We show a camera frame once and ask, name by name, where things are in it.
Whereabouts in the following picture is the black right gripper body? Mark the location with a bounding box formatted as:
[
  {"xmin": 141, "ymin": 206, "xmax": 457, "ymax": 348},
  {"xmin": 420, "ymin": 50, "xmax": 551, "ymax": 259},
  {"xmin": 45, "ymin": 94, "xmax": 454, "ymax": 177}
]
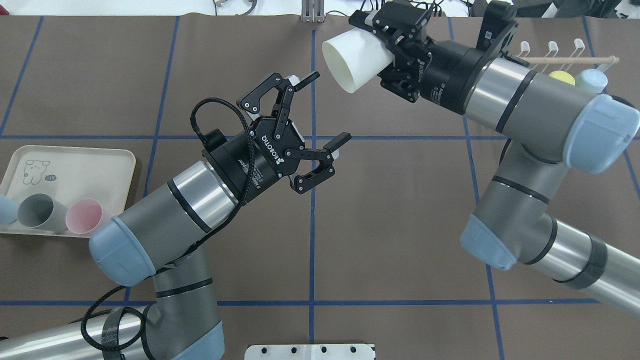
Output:
[{"xmin": 370, "ymin": 23, "xmax": 493, "ymax": 115}]

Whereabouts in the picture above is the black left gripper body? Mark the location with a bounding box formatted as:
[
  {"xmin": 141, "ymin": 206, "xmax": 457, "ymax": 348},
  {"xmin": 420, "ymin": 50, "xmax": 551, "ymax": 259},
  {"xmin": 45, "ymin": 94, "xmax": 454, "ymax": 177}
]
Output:
[{"xmin": 202, "ymin": 116, "xmax": 304, "ymax": 203}]

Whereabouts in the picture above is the pale green white cup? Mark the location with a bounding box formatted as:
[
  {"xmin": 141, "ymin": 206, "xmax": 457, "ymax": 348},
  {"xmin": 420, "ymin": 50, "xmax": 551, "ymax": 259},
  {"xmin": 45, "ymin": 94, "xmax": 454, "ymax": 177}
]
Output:
[{"xmin": 321, "ymin": 28, "xmax": 394, "ymax": 94}]

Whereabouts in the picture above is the yellow plastic cup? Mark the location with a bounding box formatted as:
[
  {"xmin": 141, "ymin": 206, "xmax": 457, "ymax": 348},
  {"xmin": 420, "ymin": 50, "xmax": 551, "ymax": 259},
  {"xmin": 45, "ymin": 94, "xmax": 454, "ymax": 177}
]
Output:
[{"xmin": 548, "ymin": 70, "xmax": 576, "ymax": 85}]

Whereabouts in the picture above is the light blue plastic cup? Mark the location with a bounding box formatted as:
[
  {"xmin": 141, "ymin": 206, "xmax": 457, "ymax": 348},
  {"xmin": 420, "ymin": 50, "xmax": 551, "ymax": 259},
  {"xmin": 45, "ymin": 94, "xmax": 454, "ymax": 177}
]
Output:
[{"xmin": 574, "ymin": 68, "xmax": 609, "ymax": 94}]

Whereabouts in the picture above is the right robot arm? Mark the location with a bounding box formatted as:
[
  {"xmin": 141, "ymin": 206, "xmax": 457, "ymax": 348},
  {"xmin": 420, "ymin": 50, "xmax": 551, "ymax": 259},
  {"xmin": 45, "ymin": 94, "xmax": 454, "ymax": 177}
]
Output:
[{"xmin": 349, "ymin": 0, "xmax": 639, "ymax": 316}]

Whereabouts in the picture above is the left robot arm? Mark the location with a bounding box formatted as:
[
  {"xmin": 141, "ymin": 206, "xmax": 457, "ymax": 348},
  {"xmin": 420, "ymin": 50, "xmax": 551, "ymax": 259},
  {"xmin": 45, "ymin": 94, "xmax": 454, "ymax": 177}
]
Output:
[{"xmin": 1, "ymin": 71, "xmax": 351, "ymax": 360}]

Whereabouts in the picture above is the pink plastic cup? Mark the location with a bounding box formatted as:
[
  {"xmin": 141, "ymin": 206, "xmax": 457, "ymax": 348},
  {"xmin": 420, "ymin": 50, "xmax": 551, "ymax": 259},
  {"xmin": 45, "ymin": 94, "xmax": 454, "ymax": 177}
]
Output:
[{"xmin": 65, "ymin": 198, "xmax": 114, "ymax": 236}]

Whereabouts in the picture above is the grey plastic cup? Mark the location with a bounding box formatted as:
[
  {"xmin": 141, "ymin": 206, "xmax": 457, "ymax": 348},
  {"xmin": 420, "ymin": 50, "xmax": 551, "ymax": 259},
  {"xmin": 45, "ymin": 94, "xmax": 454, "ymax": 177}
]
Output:
[{"xmin": 17, "ymin": 193, "xmax": 67, "ymax": 233}]

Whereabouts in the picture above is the cream rabbit tray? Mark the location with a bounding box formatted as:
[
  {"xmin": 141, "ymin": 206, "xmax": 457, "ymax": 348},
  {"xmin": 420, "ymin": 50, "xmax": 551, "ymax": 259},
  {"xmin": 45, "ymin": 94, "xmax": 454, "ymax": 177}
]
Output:
[{"xmin": 1, "ymin": 145, "xmax": 137, "ymax": 215}]

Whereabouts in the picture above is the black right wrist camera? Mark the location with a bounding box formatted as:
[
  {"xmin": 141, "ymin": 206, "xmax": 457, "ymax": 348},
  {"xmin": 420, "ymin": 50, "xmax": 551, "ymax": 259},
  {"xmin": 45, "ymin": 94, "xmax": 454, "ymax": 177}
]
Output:
[{"xmin": 372, "ymin": 0, "xmax": 431, "ymax": 34}]

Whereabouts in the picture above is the grey aluminium frame post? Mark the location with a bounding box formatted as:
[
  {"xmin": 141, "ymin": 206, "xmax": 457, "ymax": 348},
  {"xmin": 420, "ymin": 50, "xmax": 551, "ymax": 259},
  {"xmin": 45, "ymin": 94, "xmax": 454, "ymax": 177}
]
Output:
[{"xmin": 301, "ymin": 0, "xmax": 326, "ymax": 23}]

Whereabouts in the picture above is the white wire cup rack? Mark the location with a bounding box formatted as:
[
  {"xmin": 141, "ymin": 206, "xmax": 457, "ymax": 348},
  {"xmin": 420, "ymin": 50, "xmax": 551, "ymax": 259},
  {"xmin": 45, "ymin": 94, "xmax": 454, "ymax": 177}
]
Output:
[{"xmin": 516, "ymin": 38, "xmax": 620, "ymax": 73}]

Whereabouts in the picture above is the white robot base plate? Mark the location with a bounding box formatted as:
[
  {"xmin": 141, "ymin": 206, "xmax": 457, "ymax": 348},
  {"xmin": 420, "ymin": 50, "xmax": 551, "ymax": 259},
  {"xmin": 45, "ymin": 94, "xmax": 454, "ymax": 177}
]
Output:
[{"xmin": 244, "ymin": 343, "xmax": 377, "ymax": 360}]

